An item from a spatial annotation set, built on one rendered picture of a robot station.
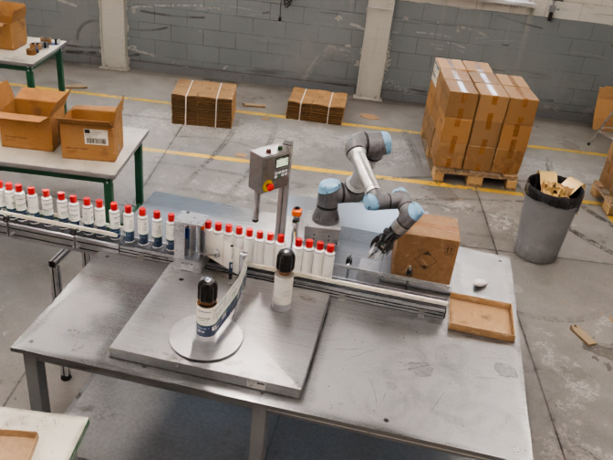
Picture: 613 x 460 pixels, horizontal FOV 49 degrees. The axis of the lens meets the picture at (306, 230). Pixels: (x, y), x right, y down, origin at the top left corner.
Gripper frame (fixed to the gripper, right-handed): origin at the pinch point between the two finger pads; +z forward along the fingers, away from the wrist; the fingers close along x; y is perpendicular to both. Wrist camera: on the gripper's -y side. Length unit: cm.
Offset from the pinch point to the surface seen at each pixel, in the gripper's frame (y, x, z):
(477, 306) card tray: -10, 60, -8
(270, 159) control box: -1, -65, -8
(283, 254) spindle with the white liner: 31.0, -36.8, 8.3
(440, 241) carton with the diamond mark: -18.7, 25.5, -19.3
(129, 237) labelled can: 3, -97, 73
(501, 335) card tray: 13, 67, -15
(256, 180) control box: 0, -64, 4
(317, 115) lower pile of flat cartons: -434, -36, 134
